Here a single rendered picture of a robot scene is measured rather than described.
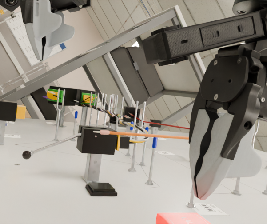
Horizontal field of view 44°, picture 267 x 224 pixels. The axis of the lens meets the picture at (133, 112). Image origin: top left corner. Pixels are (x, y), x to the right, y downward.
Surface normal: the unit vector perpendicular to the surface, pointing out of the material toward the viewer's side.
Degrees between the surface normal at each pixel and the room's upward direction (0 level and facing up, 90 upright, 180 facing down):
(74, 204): 54
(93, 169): 89
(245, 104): 134
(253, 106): 84
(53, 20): 116
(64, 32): 109
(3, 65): 90
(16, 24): 90
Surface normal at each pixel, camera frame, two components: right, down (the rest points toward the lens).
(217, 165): -0.54, 0.17
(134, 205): 0.13, -0.99
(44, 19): -0.38, -0.20
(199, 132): -0.90, -0.28
